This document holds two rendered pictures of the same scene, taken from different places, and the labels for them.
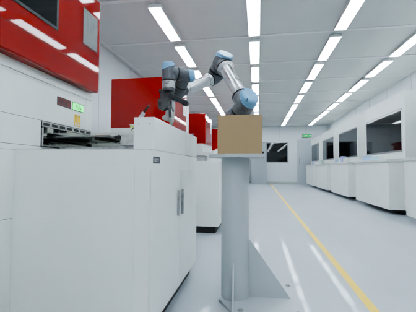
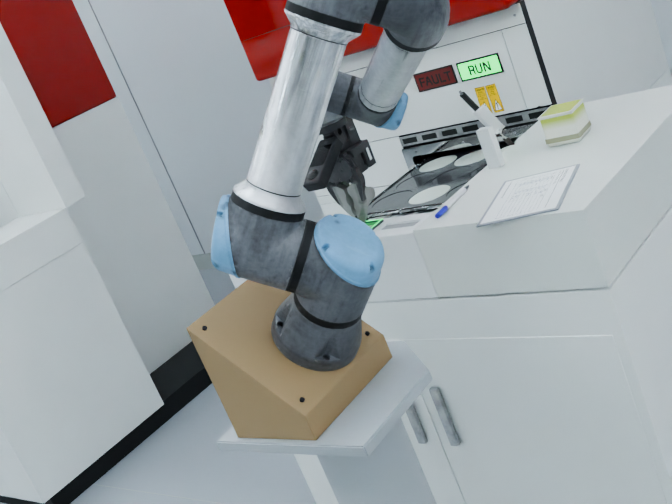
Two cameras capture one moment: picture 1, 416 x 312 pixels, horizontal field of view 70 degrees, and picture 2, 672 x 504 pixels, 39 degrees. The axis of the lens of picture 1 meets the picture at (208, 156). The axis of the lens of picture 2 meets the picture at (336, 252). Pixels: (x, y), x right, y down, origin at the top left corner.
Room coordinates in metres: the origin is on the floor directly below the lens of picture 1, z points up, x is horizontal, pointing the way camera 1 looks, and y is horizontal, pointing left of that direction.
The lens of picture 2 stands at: (2.66, -1.32, 1.50)
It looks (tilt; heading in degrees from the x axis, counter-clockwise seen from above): 17 degrees down; 125
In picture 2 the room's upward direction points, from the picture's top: 22 degrees counter-clockwise
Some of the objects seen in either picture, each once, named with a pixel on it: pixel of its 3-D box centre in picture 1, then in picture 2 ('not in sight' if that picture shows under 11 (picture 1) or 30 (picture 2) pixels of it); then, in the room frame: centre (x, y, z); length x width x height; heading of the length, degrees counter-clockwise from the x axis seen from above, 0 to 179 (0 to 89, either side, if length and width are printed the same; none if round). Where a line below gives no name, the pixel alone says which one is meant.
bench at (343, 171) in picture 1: (359, 158); not in sight; (7.72, -3.91, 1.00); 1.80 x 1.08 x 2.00; 171
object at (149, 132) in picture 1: (163, 139); (332, 264); (1.55, 0.23, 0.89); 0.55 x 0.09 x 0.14; 171
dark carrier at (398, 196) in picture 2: (96, 140); (452, 176); (1.68, 0.63, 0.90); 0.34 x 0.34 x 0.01; 80
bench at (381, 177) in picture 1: (398, 155); not in sight; (5.55, -3.55, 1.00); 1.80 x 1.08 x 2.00; 171
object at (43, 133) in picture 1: (69, 140); (478, 152); (1.69, 0.79, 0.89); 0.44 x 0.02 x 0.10; 171
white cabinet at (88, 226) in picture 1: (127, 225); (515, 388); (1.73, 0.46, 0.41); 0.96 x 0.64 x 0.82; 171
